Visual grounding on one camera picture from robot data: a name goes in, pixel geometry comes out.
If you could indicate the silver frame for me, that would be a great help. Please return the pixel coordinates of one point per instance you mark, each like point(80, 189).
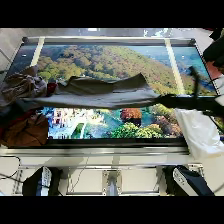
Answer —
point(110, 151)

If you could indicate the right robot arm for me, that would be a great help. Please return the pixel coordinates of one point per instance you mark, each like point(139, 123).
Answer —
point(191, 103)

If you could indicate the white garment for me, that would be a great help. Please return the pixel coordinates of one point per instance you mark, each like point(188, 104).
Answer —
point(200, 133)

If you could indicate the grey shirt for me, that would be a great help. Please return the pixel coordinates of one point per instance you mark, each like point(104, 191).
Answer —
point(100, 95)

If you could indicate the beige garment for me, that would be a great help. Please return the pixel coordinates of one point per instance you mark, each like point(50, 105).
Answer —
point(23, 85)

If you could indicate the brown garment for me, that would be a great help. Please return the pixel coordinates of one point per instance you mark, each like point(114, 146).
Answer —
point(28, 133)

